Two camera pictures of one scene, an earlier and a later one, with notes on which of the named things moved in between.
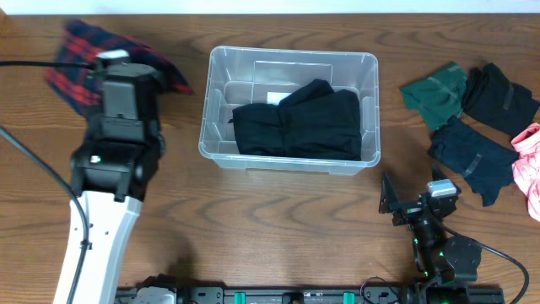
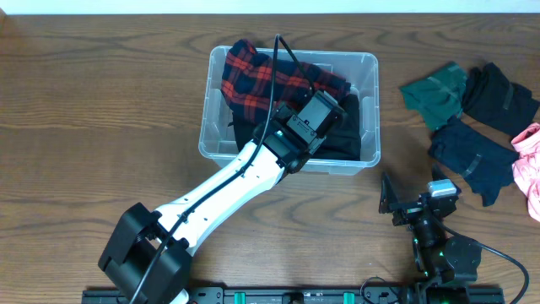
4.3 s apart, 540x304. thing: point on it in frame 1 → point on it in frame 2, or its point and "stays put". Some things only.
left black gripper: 103,67 → 342,116
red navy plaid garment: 81,87 → 248,78
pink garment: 526,166 stays put
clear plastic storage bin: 261,75 stays put
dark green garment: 438,97 stays put
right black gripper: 390,203 stays put
